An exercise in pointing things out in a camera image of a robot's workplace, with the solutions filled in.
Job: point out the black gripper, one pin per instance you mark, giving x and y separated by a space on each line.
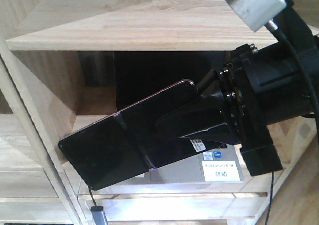
273 84

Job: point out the black foldable phone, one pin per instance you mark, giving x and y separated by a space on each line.
127 143

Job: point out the white laptop label sticker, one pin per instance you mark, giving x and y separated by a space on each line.
220 171

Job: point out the open silver laptop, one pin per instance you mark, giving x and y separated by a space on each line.
156 70

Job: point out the right wooden shelf unit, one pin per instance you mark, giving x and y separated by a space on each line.
42 81

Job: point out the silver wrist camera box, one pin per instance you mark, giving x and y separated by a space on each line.
258 13

